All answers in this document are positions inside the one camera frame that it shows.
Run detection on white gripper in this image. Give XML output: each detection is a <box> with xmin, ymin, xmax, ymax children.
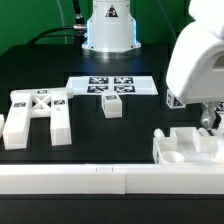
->
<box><xmin>166</xmin><ymin>22</ymin><xmax>224</xmax><ymax>129</ymax></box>

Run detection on white chair seat part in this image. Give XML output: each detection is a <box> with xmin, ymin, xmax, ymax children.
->
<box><xmin>153</xmin><ymin>127</ymin><xmax>224</xmax><ymax>164</ymax></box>

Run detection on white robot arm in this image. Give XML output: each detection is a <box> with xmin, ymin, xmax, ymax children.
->
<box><xmin>82</xmin><ymin>0</ymin><xmax>224</xmax><ymax>129</ymax></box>

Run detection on white tagged right block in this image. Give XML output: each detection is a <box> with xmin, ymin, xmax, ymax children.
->
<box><xmin>216</xmin><ymin>102</ymin><xmax>224</xmax><ymax>113</ymax></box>

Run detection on white tagged small block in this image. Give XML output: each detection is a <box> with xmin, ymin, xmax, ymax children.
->
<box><xmin>166</xmin><ymin>89</ymin><xmax>186</xmax><ymax>109</ymax></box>

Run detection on white part left edge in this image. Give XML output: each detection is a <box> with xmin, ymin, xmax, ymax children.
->
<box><xmin>0</xmin><ymin>114</ymin><xmax>5</xmax><ymax>136</ymax></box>

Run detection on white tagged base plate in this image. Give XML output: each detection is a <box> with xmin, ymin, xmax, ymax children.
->
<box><xmin>66</xmin><ymin>76</ymin><xmax>158</xmax><ymax>95</ymax></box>

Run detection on white front rail barrier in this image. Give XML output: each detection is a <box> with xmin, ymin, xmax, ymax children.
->
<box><xmin>0</xmin><ymin>164</ymin><xmax>224</xmax><ymax>194</ymax></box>

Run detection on black cables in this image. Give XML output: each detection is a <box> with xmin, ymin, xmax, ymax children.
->
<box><xmin>27</xmin><ymin>0</ymin><xmax>88</xmax><ymax>46</ymax></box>

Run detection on white chair back frame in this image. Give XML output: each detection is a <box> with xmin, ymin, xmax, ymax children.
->
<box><xmin>2</xmin><ymin>87</ymin><xmax>73</xmax><ymax>150</ymax></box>

